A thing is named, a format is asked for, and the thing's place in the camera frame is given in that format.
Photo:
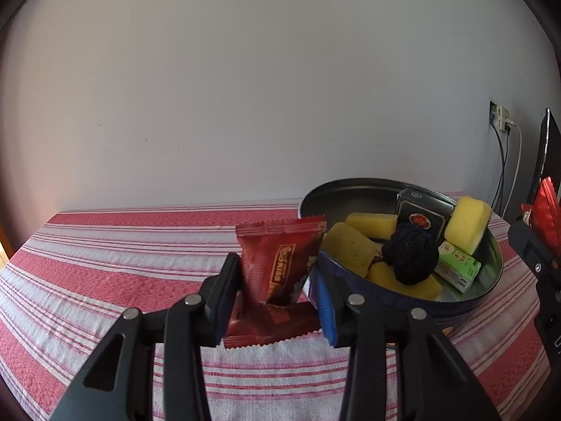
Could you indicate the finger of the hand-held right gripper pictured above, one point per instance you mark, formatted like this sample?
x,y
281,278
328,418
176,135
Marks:
x,y
526,241

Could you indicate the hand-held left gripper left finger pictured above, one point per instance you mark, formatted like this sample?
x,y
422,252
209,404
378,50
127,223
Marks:
x,y
223,298

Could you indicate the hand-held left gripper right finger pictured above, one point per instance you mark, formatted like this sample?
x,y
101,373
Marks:
x,y
326,315

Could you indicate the red packet pale label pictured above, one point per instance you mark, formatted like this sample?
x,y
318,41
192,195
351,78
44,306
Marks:
x,y
548,210

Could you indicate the large yellow sponge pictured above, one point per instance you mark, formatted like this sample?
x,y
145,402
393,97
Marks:
x,y
350,250
471,223

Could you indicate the dark red snack packet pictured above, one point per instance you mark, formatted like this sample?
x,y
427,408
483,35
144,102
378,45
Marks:
x,y
271,263

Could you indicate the green tissue pack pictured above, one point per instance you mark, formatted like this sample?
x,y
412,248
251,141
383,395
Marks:
x,y
458,267

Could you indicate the yellow sponge green scouring side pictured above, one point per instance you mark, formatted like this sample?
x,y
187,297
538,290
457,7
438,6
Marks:
x,y
407,283

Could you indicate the small yellow green sponge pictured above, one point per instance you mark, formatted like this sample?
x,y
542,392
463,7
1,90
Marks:
x,y
372,223

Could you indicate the black sock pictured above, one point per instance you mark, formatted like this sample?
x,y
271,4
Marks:
x,y
410,254

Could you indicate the black box red emblem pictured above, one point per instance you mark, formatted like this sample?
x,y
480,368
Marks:
x,y
420,210

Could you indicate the round blue cookie tin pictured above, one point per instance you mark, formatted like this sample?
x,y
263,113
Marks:
x,y
394,193

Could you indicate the black flat monitor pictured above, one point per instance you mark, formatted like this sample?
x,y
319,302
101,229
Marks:
x,y
545,153

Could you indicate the red striped tablecloth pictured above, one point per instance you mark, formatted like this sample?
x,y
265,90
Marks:
x,y
109,250

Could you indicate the white wall socket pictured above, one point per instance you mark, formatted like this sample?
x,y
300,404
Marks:
x,y
499,116

